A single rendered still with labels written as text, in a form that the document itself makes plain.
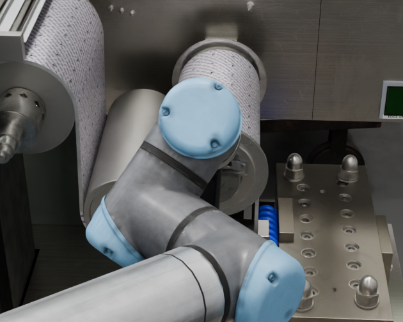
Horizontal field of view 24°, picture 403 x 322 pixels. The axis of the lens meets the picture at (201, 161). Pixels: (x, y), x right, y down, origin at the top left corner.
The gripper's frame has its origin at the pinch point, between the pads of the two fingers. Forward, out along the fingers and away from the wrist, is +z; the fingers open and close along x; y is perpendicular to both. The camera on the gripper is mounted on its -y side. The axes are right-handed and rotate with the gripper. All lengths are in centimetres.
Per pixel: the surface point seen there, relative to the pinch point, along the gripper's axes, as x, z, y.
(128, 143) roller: 12.2, 12.3, 5.6
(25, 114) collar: 22.9, -6.4, 6.4
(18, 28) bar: 23.7, -8.4, 16.7
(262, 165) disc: -6.7, 3.5, 2.0
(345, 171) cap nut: -21.9, 41.2, 5.6
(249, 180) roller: -5.1, 4.3, 0.0
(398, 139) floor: -66, 248, 42
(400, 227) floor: -59, 204, 5
